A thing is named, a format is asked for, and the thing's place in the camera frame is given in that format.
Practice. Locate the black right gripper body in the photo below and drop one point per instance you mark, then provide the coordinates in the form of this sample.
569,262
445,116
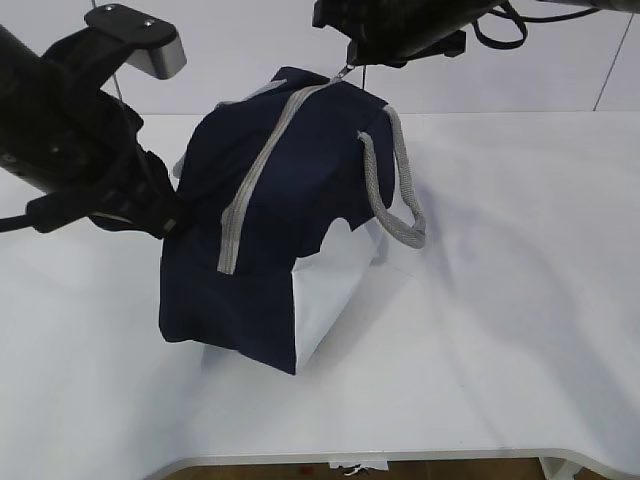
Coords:
395,32

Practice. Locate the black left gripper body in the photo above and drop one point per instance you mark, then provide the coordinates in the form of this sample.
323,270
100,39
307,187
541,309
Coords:
101,172

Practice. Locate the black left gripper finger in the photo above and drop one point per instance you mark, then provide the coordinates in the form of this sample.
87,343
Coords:
164,214

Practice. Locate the navy blue lunch bag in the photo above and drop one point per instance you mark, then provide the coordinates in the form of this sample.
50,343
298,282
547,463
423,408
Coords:
289,193

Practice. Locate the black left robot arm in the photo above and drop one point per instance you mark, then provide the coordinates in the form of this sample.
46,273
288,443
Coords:
27,123

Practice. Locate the white paper under table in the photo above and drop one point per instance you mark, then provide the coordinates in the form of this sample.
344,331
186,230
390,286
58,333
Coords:
357,467

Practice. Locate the white table leg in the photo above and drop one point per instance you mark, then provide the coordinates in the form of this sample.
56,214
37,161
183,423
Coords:
558,468

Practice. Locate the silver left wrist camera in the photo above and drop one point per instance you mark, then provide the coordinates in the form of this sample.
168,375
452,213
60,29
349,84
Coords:
154,45

